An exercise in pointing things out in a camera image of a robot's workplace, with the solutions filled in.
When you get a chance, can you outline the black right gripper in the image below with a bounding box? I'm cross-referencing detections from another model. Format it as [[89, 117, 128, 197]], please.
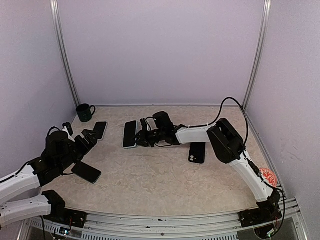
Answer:
[[130, 126, 165, 147]]

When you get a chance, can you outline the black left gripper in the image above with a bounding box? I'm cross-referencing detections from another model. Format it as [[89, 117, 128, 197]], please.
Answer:
[[57, 129, 99, 172]]

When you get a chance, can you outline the lavender phone case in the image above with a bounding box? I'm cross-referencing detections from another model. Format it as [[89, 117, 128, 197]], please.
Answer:
[[93, 121, 108, 141]]

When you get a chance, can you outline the light blue phone case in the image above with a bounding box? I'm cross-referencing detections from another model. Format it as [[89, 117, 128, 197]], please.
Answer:
[[122, 120, 139, 150]]

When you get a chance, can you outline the black phone case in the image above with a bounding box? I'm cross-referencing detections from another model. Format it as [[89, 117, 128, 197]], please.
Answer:
[[188, 142, 206, 164]]

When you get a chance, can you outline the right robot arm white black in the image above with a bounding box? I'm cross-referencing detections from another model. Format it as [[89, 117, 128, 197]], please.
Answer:
[[134, 111, 281, 222]]

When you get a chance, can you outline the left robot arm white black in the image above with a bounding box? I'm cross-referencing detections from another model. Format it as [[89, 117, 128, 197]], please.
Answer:
[[0, 127, 99, 228]]

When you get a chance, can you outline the dark green mug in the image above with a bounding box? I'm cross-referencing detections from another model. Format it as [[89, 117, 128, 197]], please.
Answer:
[[76, 103, 96, 123]]

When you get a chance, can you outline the red white patterned dish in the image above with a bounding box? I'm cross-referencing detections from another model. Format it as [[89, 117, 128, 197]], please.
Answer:
[[260, 167, 277, 187]]

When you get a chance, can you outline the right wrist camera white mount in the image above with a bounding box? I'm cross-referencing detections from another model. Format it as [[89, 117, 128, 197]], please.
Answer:
[[140, 117, 152, 132]]

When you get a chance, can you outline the left aluminium frame post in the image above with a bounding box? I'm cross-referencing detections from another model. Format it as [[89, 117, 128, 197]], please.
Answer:
[[49, 0, 80, 107]]

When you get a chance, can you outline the aluminium frame post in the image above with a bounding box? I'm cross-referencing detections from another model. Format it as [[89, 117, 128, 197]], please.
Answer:
[[242, 0, 272, 111], [49, 0, 80, 107]]

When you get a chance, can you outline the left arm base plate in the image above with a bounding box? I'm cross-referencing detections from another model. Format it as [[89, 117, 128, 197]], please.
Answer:
[[44, 205, 88, 229]]

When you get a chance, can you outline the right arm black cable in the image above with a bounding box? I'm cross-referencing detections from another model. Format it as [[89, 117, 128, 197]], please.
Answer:
[[207, 97, 250, 151]]

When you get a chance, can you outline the front aluminium rail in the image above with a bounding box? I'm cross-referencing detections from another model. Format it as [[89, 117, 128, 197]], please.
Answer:
[[17, 198, 309, 240]]

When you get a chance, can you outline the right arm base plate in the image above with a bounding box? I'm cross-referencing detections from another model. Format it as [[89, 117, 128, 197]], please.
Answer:
[[238, 205, 283, 228]]

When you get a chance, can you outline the right aluminium frame post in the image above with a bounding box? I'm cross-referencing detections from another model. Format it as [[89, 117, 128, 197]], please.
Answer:
[[242, 0, 272, 111]]

